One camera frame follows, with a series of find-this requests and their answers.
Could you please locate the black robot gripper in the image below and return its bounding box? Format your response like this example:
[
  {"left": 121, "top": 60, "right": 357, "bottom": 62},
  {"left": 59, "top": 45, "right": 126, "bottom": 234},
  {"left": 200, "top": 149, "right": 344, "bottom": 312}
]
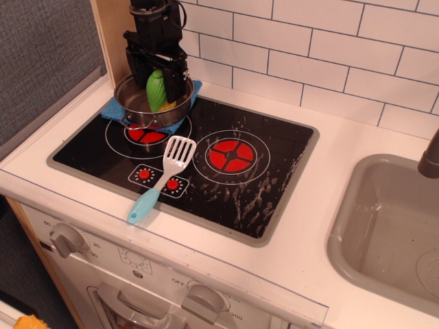
[{"left": 123, "top": 8, "right": 188, "bottom": 103}]

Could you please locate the green and yellow toy corn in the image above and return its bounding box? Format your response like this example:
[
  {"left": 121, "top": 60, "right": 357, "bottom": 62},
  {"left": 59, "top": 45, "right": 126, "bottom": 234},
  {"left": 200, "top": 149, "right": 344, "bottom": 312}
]
[{"left": 145, "top": 69, "right": 176, "bottom": 112}]

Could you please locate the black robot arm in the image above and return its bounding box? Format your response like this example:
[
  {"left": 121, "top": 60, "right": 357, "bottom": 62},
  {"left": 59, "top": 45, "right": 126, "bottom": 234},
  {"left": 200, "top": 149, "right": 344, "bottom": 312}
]
[{"left": 123, "top": 1, "right": 189, "bottom": 103}]

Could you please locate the silver metal pot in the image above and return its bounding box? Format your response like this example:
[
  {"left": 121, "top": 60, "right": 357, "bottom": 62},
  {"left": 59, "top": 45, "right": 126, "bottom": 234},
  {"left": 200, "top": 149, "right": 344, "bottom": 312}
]
[{"left": 114, "top": 75, "right": 194, "bottom": 129}]

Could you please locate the blue cloth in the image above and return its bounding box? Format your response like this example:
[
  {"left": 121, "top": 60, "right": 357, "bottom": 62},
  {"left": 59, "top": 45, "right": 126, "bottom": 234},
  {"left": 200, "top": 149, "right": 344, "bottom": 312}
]
[{"left": 100, "top": 80, "right": 202, "bottom": 134}]

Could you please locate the wooden side panel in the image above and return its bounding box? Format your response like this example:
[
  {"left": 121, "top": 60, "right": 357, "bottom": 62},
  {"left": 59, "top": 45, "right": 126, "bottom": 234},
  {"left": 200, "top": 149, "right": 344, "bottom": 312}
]
[{"left": 90, "top": 0, "right": 135, "bottom": 88}]

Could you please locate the black toy stovetop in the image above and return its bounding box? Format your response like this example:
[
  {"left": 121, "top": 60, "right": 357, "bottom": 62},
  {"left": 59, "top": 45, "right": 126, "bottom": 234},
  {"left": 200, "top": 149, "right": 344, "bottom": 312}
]
[{"left": 46, "top": 95, "right": 320, "bottom": 248}]

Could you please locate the grey left oven knob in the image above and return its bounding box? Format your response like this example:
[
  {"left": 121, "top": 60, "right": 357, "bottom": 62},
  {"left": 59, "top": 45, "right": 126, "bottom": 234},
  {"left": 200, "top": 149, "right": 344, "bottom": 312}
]
[{"left": 49, "top": 223, "right": 84, "bottom": 258}]

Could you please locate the grey oven knob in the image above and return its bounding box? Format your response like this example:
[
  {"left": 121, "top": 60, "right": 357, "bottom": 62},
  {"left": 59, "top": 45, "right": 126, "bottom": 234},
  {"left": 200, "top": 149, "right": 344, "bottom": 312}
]
[
  {"left": 181, "top": 284, "right": 226, "bottom": 324},
  {"left": 49, "top": 223, "right": 84, "bottom": 258}
]

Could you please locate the white toy oven front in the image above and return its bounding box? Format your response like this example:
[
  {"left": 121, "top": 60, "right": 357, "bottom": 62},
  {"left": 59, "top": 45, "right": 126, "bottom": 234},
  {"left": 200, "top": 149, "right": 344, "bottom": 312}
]
[{"left": 23, "top": 206, "right": 288, "bottom": 328}]

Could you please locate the grey right oven knob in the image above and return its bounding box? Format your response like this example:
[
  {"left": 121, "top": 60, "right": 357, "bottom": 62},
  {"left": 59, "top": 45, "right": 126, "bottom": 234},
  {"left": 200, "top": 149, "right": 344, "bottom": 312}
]
[{"left": 181, "top": 284, "right": 226, "bottom": 324}]

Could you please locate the grey plastic sink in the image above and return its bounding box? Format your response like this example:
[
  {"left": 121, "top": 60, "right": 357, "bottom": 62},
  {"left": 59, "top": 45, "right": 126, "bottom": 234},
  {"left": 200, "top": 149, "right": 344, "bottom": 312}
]
[{"left": 327, "top": 154, "right": 438, "bottom": 317}]

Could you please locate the orange cloth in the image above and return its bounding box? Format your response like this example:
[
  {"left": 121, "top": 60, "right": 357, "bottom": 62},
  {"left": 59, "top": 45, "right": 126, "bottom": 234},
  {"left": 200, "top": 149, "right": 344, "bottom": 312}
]
[{"left": 13, "top": 315, "right": 49, "bottom": 329}]

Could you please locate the grey faucet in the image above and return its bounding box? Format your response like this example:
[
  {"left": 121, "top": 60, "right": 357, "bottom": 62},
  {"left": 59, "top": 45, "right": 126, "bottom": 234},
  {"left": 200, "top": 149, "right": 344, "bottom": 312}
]
[{"left": 417, "top": 130, "right": 439, "bottom": 179}]

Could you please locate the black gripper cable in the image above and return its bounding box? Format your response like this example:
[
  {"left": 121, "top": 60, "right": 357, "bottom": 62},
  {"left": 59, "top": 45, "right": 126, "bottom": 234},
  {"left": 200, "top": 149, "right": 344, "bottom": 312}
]
[{"left": 164, "top": 0, "right": 189, "bottom": 31}]

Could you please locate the white spatula with blue handle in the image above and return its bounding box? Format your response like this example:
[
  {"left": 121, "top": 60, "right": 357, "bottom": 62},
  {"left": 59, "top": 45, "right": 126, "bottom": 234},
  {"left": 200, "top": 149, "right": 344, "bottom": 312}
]
[{"left": 127, "top": 136, "right": 197, "bottom": 224}]

